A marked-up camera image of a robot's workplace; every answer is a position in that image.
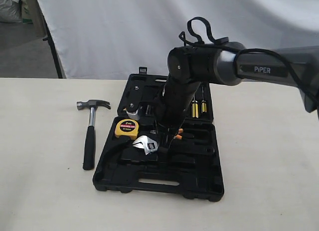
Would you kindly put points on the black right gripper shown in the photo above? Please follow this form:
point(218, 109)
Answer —
point(170, 107)

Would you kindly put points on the white backdrop cloth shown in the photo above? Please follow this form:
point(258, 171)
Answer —
point(110, 39)

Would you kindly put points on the white sack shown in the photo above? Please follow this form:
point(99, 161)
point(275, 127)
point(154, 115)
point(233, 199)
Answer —
point(10, 11)

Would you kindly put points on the yellow tape measure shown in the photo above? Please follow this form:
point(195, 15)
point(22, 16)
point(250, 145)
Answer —
point(127, 127)

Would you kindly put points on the adjustable wrench black handle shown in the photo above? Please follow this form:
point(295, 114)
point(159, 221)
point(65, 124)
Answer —
point(147, 146)

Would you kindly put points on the black backdrop stand pole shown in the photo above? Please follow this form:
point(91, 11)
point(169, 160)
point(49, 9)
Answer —
point(49, 39)

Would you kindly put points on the green printed sack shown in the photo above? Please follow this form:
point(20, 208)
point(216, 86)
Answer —
point(25, 13)

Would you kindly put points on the yellow black precision screwdriver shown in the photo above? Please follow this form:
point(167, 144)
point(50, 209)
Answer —
point(194, 108)

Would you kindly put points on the black tool case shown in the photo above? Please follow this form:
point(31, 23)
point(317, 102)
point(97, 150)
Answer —
point(125, 168)

